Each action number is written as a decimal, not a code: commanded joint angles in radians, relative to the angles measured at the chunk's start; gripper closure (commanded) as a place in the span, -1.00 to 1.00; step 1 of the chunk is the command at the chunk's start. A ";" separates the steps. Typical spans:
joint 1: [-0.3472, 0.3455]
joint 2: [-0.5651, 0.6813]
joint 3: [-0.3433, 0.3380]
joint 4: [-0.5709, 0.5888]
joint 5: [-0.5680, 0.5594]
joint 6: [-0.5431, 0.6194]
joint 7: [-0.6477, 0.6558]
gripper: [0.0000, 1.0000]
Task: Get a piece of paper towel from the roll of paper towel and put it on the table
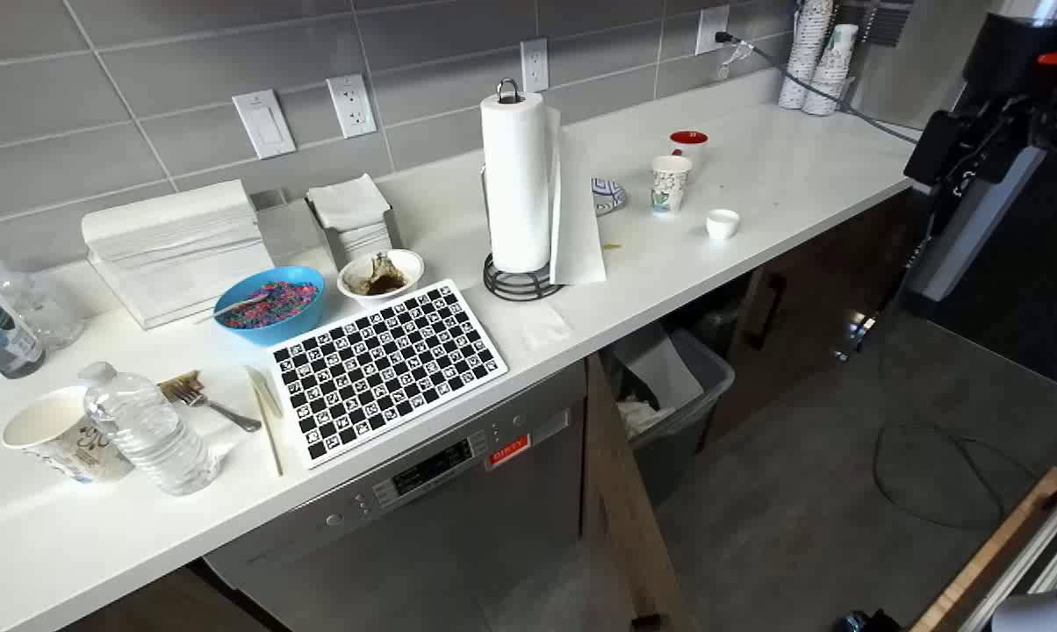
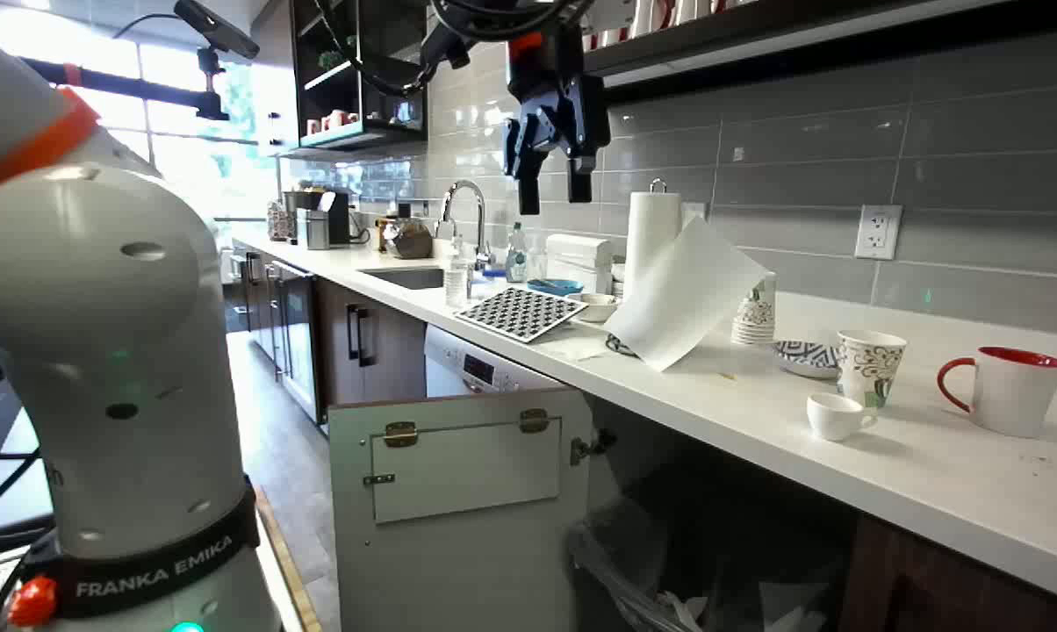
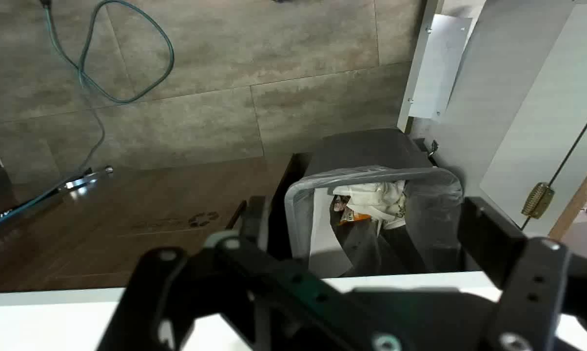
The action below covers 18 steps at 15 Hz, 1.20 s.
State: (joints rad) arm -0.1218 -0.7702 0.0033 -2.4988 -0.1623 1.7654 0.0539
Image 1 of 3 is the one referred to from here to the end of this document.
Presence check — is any glass jar at left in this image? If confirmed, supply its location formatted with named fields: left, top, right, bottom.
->
left=0, top=278, right=50, bottom=378

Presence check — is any used tea bag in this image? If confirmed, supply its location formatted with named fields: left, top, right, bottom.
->
left=154, top=369, right=209, bottom=412
left=360, top=252, right=407, bottom=294

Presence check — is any clear plastic film piece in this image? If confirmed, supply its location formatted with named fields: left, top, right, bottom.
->
left=510, top=297, right=580, bottom=357

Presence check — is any paper towel roll on stand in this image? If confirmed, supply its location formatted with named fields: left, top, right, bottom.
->
left=476, top=74, right=571, bottom=307

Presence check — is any stainless dishwasher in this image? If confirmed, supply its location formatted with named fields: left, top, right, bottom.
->
left=202, top=362, right=589, bottom=632

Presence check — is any black floor cable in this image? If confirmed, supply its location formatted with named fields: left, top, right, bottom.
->
left=834, top=309, right=1021, bottom=534

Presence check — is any stack of folded paper towels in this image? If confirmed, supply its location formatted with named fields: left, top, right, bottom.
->
left=77, top=176, right=277, bottom=330

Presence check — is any grey trash bin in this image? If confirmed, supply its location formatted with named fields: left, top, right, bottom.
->
left=599, top=326, right=738, bottom=506

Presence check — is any blue bowl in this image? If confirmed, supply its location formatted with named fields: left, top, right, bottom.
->
left=209, top=264, right=331, bottom=349

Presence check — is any white switch plate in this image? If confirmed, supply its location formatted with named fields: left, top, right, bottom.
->
left=229, top=89, right=299, bottom=161

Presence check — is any clear plastic water bottle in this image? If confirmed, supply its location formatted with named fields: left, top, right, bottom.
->
left=77, top=357, right=221, bottom=500

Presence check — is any open cabinet door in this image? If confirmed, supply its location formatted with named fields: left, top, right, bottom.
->
left=580, top=353, right=696, bottom=632

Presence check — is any white wall outlet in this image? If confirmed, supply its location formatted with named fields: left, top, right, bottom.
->
left=517, top=37, right=552, bottom=99
left=321, top=70, right=378, bottom=142
left=690, top=3, right=733, bottom=61

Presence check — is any small white cup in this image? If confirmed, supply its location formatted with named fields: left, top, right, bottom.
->
left=703, top=209, right=744, bottom=246

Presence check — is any wooden frame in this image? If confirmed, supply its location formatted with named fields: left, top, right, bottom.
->
left=910, top=465, right=1057, bottom=632

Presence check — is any white paper towel roll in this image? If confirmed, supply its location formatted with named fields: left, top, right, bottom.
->
left=476, top=92, right=558, bottom=273

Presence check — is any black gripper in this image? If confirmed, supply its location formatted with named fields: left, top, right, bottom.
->
left=902, top=84, right=1027, bottom=205

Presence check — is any white napkin stack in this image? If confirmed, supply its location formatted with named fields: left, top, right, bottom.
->
left=300, top=172, right=395, bottom=269

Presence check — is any white bowl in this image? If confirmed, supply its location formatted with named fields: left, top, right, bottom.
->
left=333, top=246, right=428, bottom=309

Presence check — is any clear plastic container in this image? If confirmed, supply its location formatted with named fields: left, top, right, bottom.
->
left=0, top=246, right=91, bottom=353

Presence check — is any black white checkered board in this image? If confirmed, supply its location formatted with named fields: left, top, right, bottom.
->
left=270, top=278, right=510, bottom=471

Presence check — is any black power cable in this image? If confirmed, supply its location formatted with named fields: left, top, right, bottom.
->
left=711, top=28, right=923, bottom=152

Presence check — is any dark wood cabinet door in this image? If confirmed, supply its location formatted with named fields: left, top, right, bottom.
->
left=63, top=560, right=291, bottom=632
left=705, top=189, right=923, bottom=444

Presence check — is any patterned paper cup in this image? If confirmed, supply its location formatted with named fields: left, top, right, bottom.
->
left=0, top=384, right=135, bottom=484
left=646, top=152, right=696, bottom=219

